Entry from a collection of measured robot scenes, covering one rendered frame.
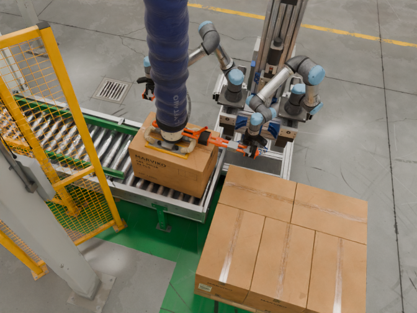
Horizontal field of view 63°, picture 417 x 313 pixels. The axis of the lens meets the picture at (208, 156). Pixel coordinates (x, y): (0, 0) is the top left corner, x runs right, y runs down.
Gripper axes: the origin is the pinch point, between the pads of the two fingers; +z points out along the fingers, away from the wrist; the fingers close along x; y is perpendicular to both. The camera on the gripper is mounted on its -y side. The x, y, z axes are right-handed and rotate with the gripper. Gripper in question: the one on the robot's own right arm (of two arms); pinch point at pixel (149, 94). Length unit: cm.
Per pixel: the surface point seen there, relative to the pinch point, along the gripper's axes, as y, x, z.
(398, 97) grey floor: 244, 208, 106
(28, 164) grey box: 4, -121, -69
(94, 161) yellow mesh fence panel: -8, -73, -1
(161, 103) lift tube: 27, -36, -34
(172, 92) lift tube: 34, -35, -45
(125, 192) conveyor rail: 1, -62, 53
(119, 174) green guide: -8, -51, 47
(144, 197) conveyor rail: 18, -61, 53
